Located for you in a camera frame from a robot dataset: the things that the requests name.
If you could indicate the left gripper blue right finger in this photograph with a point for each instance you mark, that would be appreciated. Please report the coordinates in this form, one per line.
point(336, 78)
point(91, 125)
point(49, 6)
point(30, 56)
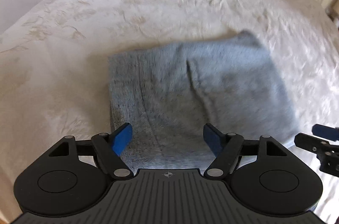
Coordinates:
point(225, 147)

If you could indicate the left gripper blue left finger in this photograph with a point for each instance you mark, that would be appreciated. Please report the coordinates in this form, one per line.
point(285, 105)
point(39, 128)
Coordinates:
point(109, 148)

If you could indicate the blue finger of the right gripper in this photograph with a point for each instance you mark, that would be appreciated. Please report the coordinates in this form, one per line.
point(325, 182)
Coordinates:
point(310, 143)
point(328, 133)

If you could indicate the cream floral bedspread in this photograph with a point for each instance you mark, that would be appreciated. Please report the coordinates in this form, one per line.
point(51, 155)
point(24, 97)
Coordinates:
point(55, 76)

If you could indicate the grey speckled pants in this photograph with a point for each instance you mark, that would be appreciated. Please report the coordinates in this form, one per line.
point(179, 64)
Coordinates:
point(169, 93)

